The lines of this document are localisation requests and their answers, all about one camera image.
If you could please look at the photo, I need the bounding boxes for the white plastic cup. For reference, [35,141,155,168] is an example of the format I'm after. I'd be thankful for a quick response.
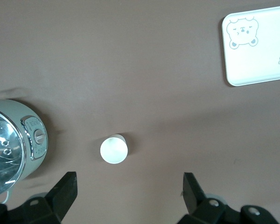
[100,133,129,165]

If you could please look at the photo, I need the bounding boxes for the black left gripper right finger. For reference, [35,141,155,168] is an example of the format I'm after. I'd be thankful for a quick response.
[179,172,227,224]

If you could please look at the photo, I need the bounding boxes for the grey pot with glass lid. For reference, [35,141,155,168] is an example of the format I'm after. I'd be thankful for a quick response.
[0,99,49,204]

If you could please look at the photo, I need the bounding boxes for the cream tray with bear print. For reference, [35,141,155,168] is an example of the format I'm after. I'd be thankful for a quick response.
[221,5,280,88]

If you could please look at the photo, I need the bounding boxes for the glass pot lid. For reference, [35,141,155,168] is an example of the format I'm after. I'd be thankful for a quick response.
[0,107,27,190]

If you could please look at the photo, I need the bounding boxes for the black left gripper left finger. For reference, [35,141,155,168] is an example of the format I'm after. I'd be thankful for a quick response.
[22,171,78,224]

